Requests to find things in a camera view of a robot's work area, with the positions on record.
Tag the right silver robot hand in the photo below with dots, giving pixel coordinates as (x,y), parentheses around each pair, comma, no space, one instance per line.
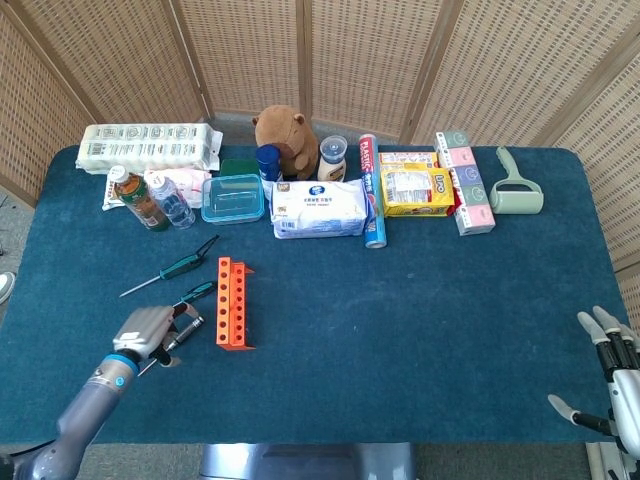
(627,400)

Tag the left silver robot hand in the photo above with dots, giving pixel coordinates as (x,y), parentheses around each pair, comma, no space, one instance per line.
(142,330)

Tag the black silver precision screwdriver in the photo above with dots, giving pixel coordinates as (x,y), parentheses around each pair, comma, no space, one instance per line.
(190,327)

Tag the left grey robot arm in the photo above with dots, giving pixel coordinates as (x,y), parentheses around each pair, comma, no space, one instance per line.
(85,415)

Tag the orange screwdriver rack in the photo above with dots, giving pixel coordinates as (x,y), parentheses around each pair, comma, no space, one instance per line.
(223,300)

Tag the green tea bottle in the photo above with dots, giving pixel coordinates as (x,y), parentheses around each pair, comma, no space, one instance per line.
(142,200)

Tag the clear water bottle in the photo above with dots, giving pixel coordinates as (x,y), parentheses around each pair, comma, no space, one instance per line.
(172,202)

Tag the white shoe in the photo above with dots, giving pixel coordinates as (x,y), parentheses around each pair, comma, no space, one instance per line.
(6,287)

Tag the pink white snack bag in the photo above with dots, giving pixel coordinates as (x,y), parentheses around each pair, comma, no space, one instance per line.
(192,182)

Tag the clear container blue lid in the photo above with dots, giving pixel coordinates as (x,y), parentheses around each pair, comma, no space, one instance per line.
(232,200)

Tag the white toilet paper pack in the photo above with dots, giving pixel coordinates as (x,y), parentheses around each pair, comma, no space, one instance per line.
(145,145)

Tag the grey robot torso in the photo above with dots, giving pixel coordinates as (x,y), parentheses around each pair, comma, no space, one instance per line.
(300,462)

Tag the blue white spray can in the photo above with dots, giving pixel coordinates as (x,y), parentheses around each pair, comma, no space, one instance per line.
(269,162)

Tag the white blue wet wipes pack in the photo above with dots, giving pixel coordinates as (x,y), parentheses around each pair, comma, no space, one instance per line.
(317,207)

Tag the light green lint roller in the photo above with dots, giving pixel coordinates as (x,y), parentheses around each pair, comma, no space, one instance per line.
(515,200)

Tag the blue felt table cover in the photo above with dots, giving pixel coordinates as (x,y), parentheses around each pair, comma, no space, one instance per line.
(400,325)

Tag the brown capybara plush toy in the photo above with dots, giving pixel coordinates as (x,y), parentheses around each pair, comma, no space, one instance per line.
(287,135)

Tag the white mayonnaise bottle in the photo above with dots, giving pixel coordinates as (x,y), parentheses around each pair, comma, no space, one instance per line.
(332,167)

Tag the pastel tissue pack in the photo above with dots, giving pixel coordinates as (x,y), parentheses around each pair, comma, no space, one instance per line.
(467,190)

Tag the blue plastic wrap roll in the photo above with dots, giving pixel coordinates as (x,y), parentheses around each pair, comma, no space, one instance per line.
(372,200)

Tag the yellow snack box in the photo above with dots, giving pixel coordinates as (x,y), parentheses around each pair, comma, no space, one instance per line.
(415,192)

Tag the white yellow flat box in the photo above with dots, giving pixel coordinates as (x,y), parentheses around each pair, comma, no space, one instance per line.
(407,159)

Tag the rattan folding screen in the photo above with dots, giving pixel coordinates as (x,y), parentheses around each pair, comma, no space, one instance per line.
(350,50)

